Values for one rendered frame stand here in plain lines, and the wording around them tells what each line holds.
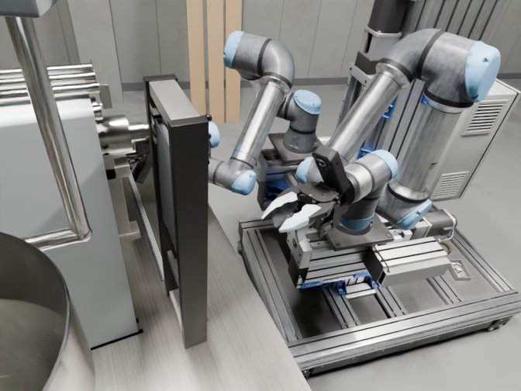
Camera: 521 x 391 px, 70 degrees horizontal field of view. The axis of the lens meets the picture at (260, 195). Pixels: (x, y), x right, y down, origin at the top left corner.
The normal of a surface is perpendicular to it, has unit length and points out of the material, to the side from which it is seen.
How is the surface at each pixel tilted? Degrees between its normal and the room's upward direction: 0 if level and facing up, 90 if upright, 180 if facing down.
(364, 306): 0
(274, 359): 0
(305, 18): 90
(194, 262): 90
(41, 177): 90
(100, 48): 90
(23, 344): 73
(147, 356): 0
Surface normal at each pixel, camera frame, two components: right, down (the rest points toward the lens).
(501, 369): 0.10, -0.77
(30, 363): -0.06, 0.36
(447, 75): -0.73, 0.37
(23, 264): -0.29, 0.59
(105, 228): 0.44, 0.60
